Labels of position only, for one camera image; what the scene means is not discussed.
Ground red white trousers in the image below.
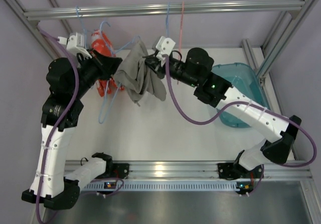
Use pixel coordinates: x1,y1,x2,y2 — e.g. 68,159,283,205
90,30,120,97

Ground grey trousers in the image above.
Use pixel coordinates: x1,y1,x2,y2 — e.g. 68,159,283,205
113,40,167,104

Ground blue hanger with grey trousers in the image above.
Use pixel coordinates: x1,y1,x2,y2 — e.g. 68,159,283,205
98,35,140,124

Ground blue hanger with red trousers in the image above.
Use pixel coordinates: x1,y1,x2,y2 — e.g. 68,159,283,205
75,6,87,38

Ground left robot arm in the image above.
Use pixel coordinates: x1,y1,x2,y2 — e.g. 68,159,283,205
22,50,122,210

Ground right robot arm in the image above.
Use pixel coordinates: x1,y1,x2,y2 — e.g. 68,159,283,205
144,48,301,178

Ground teal plastic bin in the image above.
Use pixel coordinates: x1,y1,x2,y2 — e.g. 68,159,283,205
212,62,271,129

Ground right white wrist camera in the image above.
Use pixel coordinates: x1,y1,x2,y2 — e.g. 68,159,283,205
152,36,176,66

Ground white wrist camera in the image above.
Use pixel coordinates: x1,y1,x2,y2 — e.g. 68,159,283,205
58,32,92,58
152,36,176,66

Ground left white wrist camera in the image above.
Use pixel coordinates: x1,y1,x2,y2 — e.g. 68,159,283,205
58,32,92,58

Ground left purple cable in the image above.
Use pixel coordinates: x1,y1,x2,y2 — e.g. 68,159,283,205
35,25,82,222

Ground pink wire hanger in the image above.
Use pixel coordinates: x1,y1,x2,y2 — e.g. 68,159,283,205
179,1,185,52

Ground blue empty wire hanger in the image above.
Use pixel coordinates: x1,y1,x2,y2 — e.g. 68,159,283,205
165,2,171,38

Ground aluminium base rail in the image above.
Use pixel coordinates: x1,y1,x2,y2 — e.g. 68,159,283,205
81,161,312,195

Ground aluminium hanging rail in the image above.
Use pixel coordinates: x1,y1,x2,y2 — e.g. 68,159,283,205
24,0,305,21

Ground aluminium frame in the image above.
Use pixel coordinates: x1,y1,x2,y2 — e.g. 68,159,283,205
0,0,321,224

